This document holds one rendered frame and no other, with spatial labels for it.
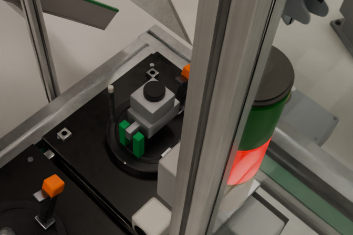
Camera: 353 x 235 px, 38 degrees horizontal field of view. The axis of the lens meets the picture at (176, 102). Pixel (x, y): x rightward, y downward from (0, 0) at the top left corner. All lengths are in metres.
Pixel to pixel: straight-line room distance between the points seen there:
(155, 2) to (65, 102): 1.56
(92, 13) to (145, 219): 0.35
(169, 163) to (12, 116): 0.55
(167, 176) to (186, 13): 0.68
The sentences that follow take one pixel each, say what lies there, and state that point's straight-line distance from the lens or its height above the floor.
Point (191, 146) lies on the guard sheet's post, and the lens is 0.32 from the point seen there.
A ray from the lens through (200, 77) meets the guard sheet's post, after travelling 0.27.
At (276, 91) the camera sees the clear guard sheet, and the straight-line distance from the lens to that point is 0.25.
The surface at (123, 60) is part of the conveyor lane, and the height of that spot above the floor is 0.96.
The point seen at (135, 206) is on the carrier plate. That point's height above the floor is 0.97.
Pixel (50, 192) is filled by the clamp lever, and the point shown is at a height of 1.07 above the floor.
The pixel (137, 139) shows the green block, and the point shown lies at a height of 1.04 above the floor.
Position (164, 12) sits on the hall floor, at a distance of 2.32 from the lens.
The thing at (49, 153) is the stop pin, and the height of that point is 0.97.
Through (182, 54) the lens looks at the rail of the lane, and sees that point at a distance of 0.91.
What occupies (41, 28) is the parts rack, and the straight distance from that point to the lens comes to 0.78.
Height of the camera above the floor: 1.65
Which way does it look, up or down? 55 degrees down
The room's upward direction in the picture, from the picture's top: 6 degrees clockwise
